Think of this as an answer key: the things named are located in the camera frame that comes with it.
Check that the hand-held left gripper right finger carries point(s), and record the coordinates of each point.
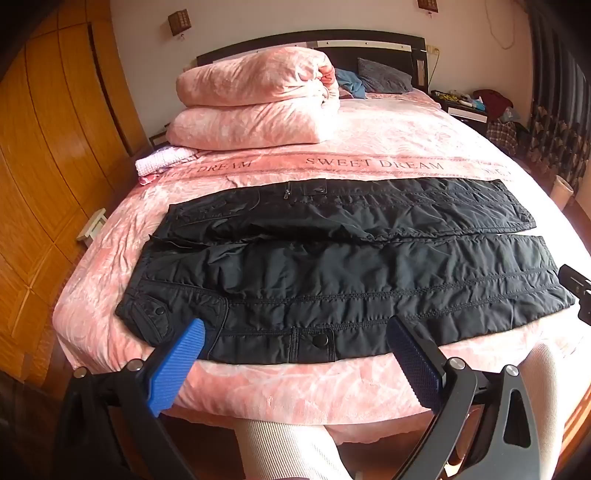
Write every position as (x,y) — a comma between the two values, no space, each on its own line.
(413,364)

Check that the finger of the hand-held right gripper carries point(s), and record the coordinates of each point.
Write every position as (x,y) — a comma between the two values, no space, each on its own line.
(575,280)
(585,308)

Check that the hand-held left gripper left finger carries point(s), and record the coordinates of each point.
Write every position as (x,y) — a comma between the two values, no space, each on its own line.
(178,369)

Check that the black padded pants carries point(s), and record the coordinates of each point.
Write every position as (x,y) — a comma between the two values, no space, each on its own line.
(323,277)

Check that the white cup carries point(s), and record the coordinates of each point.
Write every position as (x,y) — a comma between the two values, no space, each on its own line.
(564,191)

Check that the person's right leg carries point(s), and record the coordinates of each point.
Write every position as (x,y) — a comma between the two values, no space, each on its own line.
(542,406)

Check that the person's leg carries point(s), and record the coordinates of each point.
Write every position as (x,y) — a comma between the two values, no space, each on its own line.
(542,406)
(286,452)

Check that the person's left leg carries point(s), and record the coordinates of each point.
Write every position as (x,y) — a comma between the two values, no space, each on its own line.
(286,452)

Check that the plaid cloth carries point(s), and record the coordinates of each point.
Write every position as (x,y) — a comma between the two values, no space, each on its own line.
(501,136)

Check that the small white stool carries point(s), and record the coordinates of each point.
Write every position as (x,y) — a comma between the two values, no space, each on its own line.
(91,225)

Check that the dark patterned curtain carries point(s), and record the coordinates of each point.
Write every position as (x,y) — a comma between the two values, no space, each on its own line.
(561,92)

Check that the dark red garment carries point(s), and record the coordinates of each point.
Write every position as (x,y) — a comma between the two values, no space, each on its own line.
(494,101)

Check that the dark nightstand with white trim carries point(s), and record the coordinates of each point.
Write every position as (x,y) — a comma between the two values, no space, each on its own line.
(466,115)

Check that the pink white knit cloth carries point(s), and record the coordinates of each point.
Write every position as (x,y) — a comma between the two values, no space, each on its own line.
(161,159)

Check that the bed with pink floral bedspread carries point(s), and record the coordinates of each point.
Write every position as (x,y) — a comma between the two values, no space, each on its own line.
(369,147)

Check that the yellow black packet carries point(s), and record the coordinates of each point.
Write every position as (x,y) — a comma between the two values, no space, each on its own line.
(447,97)

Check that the small dark bedside table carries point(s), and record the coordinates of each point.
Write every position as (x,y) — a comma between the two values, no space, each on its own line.
(158,137)

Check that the wooden wardrobe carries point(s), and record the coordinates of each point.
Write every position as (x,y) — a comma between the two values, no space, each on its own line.
(55,161)

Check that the grey pillow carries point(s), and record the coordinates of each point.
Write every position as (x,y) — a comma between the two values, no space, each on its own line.
(385,76)

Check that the folded pink quilt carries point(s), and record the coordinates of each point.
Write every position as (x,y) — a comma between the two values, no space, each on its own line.
(249,97)

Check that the blue garment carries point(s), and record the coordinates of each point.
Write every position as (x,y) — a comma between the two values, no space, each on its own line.
(351,83)

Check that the dark wooden headboard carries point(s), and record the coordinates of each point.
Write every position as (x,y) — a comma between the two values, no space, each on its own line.
(369,46)

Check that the brown wall lamp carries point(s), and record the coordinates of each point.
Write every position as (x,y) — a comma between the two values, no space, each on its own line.
(427,3)
(176,22)

